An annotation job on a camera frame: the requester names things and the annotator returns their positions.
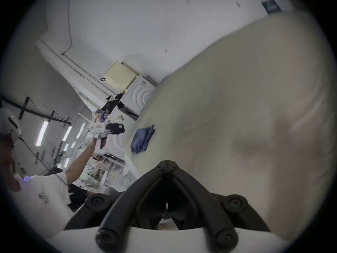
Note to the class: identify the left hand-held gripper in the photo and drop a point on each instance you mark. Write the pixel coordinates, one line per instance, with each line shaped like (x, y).
(98, 129)

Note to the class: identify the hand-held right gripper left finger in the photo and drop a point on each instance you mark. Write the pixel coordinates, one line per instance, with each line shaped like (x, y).
(123, 204)

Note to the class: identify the person's left forearm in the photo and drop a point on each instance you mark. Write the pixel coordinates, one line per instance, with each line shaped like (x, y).
(79, 162)

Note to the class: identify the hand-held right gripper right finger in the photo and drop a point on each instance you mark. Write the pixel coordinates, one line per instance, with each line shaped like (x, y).
(208, 207)

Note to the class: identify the blue wall sign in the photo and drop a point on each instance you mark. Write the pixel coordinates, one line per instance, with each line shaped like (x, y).
(271, 6)

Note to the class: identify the person's body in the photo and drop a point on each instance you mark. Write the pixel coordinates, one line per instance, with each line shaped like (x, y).
(39, 196)

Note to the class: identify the person's left hand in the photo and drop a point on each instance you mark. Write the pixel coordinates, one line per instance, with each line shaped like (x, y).
(98, 145)

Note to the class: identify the dark blue garment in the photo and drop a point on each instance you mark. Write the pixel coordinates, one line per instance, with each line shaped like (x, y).
(141, 140)

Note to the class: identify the pale yellow carton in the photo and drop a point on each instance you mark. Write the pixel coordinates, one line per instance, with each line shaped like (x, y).
(120, 76)

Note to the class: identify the white washing machine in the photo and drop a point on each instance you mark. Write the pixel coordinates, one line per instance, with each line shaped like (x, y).
(138, 95)

